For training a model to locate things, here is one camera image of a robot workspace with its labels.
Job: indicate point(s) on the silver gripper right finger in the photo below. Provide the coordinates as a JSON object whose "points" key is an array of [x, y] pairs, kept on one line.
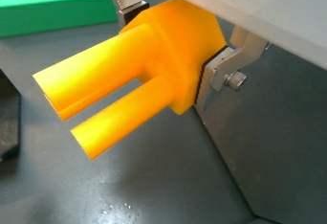
{"points": [[221, 69]]}

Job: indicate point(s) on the green shape sorter board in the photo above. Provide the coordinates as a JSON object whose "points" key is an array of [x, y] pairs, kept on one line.
{"points": [[33, 16]]}

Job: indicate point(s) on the black curved fixture block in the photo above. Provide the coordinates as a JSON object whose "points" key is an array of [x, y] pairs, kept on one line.
{"points": [[9, 118]]}

